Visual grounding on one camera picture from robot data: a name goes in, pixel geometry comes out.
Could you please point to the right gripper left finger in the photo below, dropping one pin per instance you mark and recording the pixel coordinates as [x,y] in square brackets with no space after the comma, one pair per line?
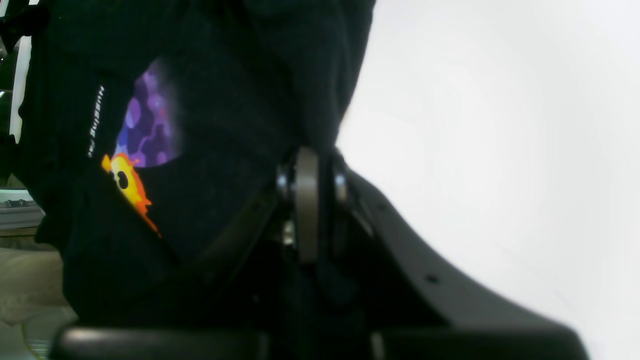
[211,309]

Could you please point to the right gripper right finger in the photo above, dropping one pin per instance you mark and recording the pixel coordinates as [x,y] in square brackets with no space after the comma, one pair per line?
[419,306]

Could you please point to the black flame graphic T-shirt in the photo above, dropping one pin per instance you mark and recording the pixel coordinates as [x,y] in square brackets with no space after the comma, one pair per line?
[149,125]

